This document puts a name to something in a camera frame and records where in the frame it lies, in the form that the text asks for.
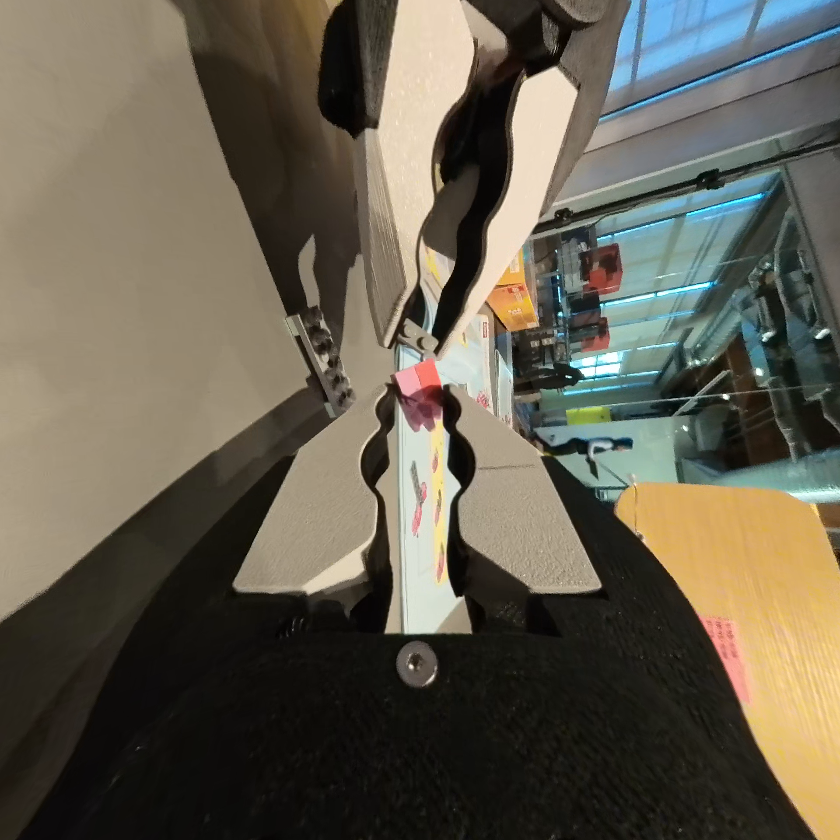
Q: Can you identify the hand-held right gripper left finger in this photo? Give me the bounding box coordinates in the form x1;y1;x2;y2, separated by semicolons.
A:
233;384;395;614

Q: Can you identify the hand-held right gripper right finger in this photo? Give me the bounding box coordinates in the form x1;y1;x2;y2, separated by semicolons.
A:
443;386;601;631

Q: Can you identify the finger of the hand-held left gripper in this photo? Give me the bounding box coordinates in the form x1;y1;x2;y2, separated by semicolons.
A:
433;66;580;355
354;0;480;349

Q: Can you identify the long grey brick plate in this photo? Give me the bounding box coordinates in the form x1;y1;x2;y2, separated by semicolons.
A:
285;308;358;416

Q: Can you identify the pink brick assembly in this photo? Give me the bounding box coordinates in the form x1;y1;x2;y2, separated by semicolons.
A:
392;360;447;434

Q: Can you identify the small grey brick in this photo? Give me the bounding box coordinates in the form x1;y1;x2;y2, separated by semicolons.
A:
402;320;439;361

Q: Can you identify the open instruction booklet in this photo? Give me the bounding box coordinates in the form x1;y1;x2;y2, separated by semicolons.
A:
392;246;519;634

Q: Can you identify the black tripod pole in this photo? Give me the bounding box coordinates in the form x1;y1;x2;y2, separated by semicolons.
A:
538;141;840;221

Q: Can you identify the toy brick set box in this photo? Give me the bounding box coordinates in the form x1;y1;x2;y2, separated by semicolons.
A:
486;246;542;332

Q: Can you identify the pink sticky note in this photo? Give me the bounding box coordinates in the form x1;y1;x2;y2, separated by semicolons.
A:
699;613;752;706

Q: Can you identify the wooden book stand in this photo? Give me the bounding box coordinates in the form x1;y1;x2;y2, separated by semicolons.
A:
613;482;840;840

